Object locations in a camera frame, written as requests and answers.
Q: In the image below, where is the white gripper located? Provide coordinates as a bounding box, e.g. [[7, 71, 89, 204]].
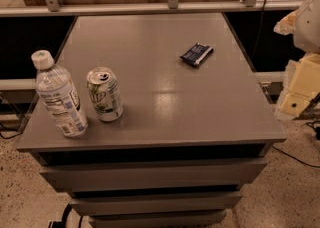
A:
[[273, 0, 320, 121]]

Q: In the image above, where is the clear plastic water bottle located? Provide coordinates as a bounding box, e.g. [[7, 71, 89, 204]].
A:
[[31, 50, 88, 137]]

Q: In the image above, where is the dark blue snack packet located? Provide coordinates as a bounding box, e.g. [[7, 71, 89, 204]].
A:
[[180, 43, 214, 67]]

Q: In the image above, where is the grey drawer cabinet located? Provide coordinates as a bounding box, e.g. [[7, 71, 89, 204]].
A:
[[15, 12, 288, 228]]

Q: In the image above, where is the middle grey drawer front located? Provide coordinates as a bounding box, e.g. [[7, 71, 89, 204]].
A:
[[71, 191, 242, 216]]

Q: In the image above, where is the grey drawer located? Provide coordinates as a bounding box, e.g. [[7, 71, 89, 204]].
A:
[[40, 158, 266, 192], [89, 210, 226, 228], [71, 191, 242, 216]]

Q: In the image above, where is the bottom grey drawer front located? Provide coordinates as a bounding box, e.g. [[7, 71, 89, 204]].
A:
[[89, 210, 226, 228]]

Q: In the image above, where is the green white soda can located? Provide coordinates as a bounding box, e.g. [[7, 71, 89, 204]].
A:
[[86, 67, 123, 122]]

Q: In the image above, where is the top grey drawer front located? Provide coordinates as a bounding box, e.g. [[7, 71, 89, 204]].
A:
[[40, 158, 266, 192]]

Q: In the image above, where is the black floor cable right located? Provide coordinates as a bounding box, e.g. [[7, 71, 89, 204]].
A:
[[271, 120, 320, 169]]

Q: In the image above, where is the black floor cable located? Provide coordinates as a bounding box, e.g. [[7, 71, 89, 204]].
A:
[[0, 121, 24, 140], [271, 120, 320, 169]]

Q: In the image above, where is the black floor cable left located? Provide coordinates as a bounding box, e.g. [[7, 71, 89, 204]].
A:
[[0, 121, 24, 140]]

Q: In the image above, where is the black cable under cabinet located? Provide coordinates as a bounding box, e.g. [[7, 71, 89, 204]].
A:
[[48, 202, 84, 228]]

